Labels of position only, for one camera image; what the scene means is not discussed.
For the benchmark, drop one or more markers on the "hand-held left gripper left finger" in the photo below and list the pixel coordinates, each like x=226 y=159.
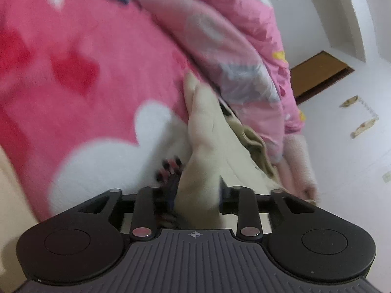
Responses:
x=143 y=207

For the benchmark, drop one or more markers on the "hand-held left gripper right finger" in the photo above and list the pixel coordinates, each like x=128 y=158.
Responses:
x=222 y=193

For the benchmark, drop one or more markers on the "beige zip jacket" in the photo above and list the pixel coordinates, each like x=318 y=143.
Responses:
x=207 y=146

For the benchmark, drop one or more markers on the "pink checked knit cloth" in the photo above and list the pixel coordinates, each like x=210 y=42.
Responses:
x=301 y=158

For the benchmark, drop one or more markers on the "person's leg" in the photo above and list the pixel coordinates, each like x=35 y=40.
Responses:
x=12 y=204

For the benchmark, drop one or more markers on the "pink flower-print blanket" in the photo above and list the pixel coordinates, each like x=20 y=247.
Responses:
x=76 y=82

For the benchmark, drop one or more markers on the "pink floral duvet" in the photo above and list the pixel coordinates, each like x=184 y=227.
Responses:
x=238 y=52

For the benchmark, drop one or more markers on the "brown wooden door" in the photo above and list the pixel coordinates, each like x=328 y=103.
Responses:
x=320 y=73

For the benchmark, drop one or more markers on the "white wall socket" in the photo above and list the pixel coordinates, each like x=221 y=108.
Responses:
x=387 y=177

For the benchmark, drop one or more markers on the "white wall hook rack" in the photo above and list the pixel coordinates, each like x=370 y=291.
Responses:
x=368 y=108

